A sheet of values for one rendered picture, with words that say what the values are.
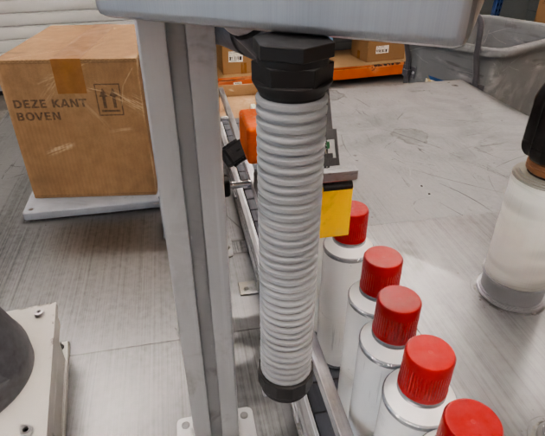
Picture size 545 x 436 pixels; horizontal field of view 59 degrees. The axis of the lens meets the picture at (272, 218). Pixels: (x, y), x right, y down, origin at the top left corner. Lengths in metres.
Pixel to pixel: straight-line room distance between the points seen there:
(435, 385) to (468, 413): 0.03
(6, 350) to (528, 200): 0.60
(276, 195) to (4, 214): 0.89
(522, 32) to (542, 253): 2.76
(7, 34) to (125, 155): 3.83
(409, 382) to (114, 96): 0.73
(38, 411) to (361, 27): 0.48
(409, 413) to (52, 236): 0.75
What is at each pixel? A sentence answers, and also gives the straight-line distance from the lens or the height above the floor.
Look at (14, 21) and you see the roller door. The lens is 4.71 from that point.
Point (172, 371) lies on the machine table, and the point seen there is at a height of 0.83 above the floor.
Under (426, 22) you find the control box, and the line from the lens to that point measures 0.20.
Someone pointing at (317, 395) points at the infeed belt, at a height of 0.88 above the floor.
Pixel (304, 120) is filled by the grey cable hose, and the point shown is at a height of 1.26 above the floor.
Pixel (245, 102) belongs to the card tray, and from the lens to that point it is 1.53.
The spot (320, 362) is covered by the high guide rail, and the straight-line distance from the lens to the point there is 0.49.
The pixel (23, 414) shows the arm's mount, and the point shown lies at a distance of 0.58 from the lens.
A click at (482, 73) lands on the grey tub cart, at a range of 2.63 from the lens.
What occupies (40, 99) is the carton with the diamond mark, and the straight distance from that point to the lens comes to 0.96.
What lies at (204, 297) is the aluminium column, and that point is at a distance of 0.40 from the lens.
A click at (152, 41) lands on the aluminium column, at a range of 0.30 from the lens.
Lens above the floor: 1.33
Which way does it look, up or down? 32 degrees down
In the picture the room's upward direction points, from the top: straight up
